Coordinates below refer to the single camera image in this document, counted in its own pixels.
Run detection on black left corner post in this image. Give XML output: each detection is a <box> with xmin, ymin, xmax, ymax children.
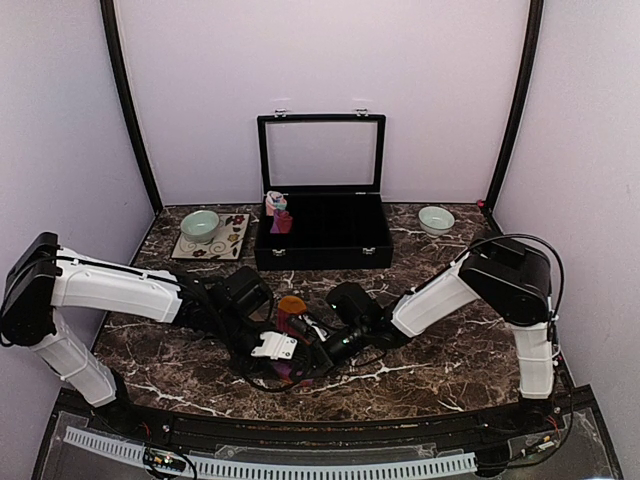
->
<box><xmin>99</xmin><ymin>0</ymin><xmax>164</xmax><ymax>215</ymax></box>

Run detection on black right corner post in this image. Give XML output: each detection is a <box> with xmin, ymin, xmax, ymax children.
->
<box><xmin>484</xmin><ymin>0</ymin><xmax>544</xmax><ymax>213</ymax></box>

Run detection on black corner post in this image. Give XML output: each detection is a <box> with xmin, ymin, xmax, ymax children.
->
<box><xmin>484</xmin><ymin>0</ymin><xmax>544</xmax><ymax>213</ymax></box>
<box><xmin>99</xmin><ymin>0</ymin><xmax>164</xmax><ymax>215</ymax></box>

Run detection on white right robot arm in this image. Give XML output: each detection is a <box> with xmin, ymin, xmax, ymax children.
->
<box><xmin>311</xmin><ymin>234</ymin><xmax>560</xmax><ymax>434</ymax></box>

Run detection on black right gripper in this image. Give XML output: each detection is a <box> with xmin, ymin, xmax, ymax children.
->
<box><xmin>295</xmin><ymin>322</ymin><xmax>372</xmax><ymax>384</ymax></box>

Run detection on green ceramic bowl on plate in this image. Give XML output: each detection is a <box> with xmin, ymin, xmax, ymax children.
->
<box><xmin>180</xmin><ymin>210</ymin><xmax>220</xmax><ymax>243</ymax></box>

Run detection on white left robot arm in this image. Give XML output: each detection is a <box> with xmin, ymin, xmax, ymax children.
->
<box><xmin>1</xmin><ymin>232</ymin><xmax>301</xmax><ymax>436</ymax></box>

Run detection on green bowl at right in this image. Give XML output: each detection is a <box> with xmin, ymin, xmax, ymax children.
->
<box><xmin>418</xmin><ymin>206</ymin><xmax>455</xmax><ymax>238</ymax></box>

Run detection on magenta purple rolled sock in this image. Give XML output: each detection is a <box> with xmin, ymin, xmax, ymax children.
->
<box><xmin>270</xmin><ymin>209</ymin><xmax>293</xmax><ymax>234</ymax></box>

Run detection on pink white rolled sock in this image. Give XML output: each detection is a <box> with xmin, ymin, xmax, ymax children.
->
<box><xmin>265</xmin><ymin>190</ymin><xmax>287</xmax><ymax>217</ymax></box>

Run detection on white perforated front rail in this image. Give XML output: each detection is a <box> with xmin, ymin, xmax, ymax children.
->
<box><xmin>63</xmin><ymin>426</ymin><xmax>477</xmax><ymax>479</ymax></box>

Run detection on magenta striped sock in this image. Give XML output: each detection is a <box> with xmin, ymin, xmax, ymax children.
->
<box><xmin>274</xmin><ymin>295</ymin><xmax>314</xmax><ymax>387</ymax></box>

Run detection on black compartment storage box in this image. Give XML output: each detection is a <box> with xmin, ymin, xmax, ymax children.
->
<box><xmin>254</xmin><ymin>112</ymin><xmax>394</xmax><ymax>271</ymax></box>

